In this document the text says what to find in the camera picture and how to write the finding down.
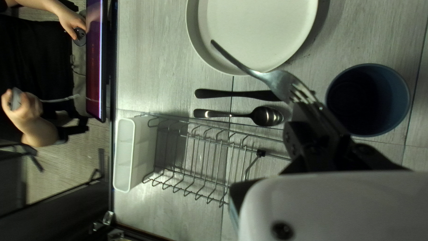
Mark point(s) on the black frame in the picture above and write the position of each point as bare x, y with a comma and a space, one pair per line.
113, 67

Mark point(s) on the dark blue cup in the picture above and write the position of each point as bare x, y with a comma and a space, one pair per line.
367, 100

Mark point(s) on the pale plate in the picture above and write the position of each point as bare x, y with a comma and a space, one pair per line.
260, 30

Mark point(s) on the laptop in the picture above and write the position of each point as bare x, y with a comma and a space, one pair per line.
95, 60

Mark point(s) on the black knife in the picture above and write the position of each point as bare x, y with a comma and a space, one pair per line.
234, 94

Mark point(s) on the black spoon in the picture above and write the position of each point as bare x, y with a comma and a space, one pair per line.
267, 116

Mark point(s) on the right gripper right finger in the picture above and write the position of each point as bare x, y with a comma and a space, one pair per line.
344, 150

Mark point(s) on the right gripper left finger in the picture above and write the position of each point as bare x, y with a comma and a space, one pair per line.
304, 147

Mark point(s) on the white cutlery holder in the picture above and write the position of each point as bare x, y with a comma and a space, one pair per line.
125, 154

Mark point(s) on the person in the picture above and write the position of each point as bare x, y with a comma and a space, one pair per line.
33, 60

